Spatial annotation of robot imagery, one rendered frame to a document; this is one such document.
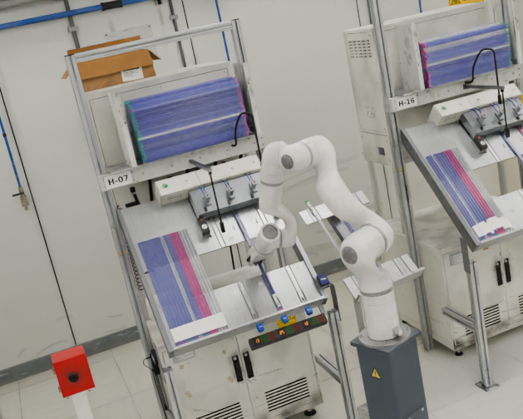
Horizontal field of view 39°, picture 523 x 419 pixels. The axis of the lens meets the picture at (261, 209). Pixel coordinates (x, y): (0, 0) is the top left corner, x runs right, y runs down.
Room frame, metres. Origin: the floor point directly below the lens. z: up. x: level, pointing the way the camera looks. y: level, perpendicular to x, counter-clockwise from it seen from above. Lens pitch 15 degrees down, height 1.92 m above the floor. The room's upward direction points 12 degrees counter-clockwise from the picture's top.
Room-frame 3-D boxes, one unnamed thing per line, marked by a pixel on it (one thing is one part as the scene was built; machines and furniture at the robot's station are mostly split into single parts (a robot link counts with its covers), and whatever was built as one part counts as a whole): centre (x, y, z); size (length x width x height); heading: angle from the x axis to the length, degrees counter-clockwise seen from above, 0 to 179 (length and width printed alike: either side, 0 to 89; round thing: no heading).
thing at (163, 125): (3.27, 0.23, 1.52); 0.51 x 0.13 x 0.27; 108
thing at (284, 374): (3.37, 0.33, 0.31); 0.70 x 0.65 x 0.62; 108
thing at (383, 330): (2.45, -0.35, 0.79); 0.19 x 0.19 x 0.18
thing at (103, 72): (3.52, 0.43, 1.82); 0.68 x 0.30 x 0.20; 108
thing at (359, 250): (2.42, -0.32, 1.00); 0.19 x 0.12 x 0.24; 135
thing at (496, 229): (3.64, -1.12, 0.65); 1.01 x 0.73 x 1.29; 18
